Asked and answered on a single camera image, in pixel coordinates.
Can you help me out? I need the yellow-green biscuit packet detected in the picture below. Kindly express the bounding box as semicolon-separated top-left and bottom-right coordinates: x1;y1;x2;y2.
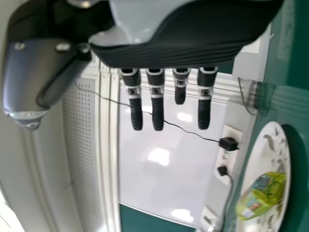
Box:
235;171;287;221

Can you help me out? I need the black plug with thick cable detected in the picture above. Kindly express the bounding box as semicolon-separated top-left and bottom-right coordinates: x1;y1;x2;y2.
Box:
216;165;236;232

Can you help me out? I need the white perforated cable duct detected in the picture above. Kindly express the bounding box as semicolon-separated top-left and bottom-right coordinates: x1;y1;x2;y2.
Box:
62;79;108;232

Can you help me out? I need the white socket strip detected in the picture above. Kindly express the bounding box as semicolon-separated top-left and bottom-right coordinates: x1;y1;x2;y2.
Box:
201;205;219;229
214;124;243;181

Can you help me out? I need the black plug adapter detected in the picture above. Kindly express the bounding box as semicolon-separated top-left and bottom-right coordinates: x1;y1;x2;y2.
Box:
218;136;240;152

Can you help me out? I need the thin black cable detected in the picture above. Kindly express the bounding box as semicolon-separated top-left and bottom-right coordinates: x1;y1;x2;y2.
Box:
76;83;222;144

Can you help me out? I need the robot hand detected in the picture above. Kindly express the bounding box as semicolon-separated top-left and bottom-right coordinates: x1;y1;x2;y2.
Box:
0;0;285;131

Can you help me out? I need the plate with brown leaf pattern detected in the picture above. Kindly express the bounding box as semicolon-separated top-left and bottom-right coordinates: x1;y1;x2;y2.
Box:
234;121;292;232

